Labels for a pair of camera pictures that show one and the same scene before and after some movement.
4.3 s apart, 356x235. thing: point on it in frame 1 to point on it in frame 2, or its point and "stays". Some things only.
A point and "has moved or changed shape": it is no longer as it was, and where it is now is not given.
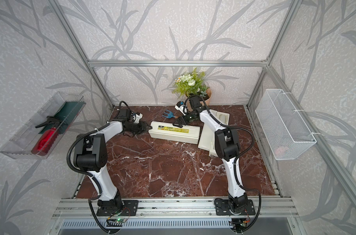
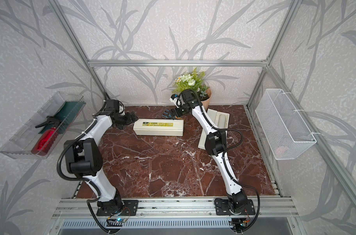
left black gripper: x=142 y=129 to x=130 y=120
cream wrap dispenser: x=189 y=132 has moved or changed shape
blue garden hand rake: x=170 y=114 stays
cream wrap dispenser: x=207 y=140 stays
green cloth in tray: x=67 y=114 stays
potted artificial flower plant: x=192 y=84 stays
